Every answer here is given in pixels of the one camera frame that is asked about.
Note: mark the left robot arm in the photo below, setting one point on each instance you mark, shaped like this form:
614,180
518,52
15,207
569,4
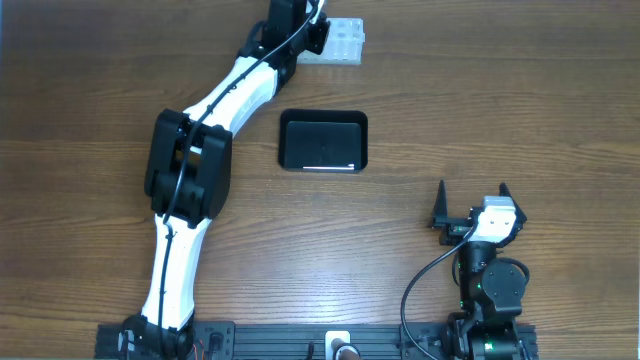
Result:
177,270

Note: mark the clear test tube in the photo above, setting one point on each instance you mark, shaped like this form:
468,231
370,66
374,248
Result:
327,167

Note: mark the white test tube rack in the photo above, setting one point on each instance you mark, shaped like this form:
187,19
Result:
347,47

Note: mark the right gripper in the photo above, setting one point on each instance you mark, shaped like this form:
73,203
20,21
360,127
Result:
452,232

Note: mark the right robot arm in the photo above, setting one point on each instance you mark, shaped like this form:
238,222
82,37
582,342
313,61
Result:
502,287

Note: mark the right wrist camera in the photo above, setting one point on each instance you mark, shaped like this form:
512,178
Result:
492,220

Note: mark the black tray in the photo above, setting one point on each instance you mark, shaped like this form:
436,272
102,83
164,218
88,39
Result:
322,140

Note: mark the mounting rail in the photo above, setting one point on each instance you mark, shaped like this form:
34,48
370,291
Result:
280,342

